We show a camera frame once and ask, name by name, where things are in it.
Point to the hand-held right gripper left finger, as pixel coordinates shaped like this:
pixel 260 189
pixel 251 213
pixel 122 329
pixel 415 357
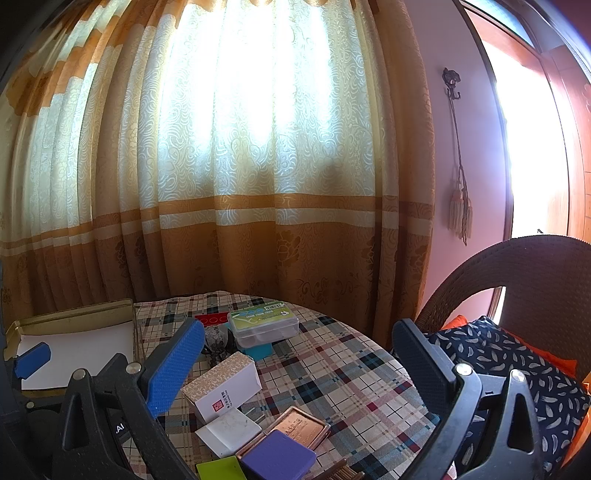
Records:
pixel 171 369

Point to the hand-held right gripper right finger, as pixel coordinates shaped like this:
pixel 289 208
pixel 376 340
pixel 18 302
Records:
pixel 415 350

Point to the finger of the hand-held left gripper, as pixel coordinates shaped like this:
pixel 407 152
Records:
pixel 32 361

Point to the beige patterned white box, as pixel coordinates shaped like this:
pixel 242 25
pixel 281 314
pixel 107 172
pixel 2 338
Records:
pixel 221 383

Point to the grey patterned pouch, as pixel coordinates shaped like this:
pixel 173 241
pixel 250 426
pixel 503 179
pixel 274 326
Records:
pixel 217 344

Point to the golden tin tray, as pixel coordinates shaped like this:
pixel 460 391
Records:
pixel 83 341

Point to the red toy brick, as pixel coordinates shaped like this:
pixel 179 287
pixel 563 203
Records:
pixel 210 321

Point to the white charger plug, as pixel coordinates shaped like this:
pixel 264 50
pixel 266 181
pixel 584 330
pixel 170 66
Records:
pixel 228 431

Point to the teal box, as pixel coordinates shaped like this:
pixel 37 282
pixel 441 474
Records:
pixel 258 352

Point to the clear plastic box green label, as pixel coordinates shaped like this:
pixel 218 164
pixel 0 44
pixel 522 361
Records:
pixel 261 325

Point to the green card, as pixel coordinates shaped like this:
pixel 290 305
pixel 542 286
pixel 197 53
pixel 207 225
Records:
pixel 221 470

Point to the copper tin box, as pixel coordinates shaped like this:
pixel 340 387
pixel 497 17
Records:
pixel 300 422

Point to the purple case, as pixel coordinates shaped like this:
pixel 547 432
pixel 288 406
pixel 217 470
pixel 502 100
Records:
pixel 277 454

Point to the plaid tablecloth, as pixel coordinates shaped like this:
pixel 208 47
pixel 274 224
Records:
pixel 346 364

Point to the dark feather-print cushion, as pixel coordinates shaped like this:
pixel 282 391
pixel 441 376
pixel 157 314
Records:
pixel 531 364

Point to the brown wicker chair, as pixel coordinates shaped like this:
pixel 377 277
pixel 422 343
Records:
pixel 508 263

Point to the orange cushion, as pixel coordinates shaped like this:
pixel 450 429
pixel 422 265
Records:
pixel 561 362

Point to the curtain tieback with tassels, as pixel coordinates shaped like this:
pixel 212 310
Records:
pixel 458 210

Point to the cream and orange curtain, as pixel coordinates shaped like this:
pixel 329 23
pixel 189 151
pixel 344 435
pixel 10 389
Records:
pixel 231 184

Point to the wooden door frame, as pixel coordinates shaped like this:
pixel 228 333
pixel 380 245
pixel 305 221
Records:
pixel 577 184

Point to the dark metal wall hook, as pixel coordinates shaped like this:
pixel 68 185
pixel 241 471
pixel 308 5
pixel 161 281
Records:
pixel 451 78

